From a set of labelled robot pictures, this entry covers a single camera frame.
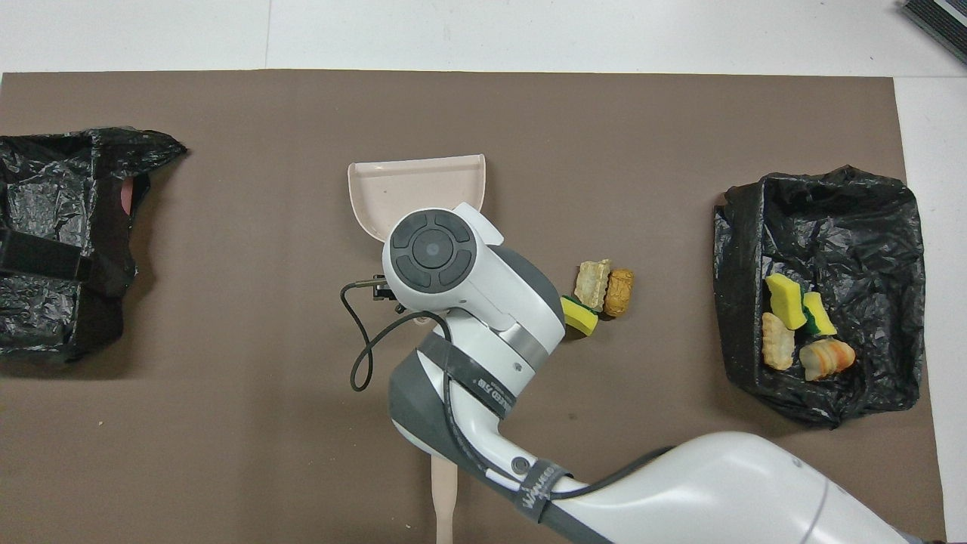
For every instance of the beige plastic dustpan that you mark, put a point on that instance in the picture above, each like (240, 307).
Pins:
(408, 189)

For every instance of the orange brown foam chunk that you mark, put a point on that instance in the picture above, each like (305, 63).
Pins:
(619, 293)

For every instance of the black bag lined bin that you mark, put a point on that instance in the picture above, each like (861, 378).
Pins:
(869, 249)
(45, 181)

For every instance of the dark grey ribbed panel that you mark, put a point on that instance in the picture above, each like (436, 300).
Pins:
(940, 23)

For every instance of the brown table mat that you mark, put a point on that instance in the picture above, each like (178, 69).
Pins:
(227, 453)

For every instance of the beige hand brush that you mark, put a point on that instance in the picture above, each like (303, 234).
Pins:
(444, 499)

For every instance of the pale yellow foam chunk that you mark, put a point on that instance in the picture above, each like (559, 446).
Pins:
(778, 344)
(591, 285)
(827, 359)

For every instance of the yellow green sponge piece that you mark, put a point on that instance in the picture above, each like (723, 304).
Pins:
(582, 317)
(820, 313)

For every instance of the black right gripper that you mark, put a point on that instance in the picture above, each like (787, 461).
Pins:
(385, 288)

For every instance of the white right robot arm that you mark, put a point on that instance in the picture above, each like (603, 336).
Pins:
(718, 491)

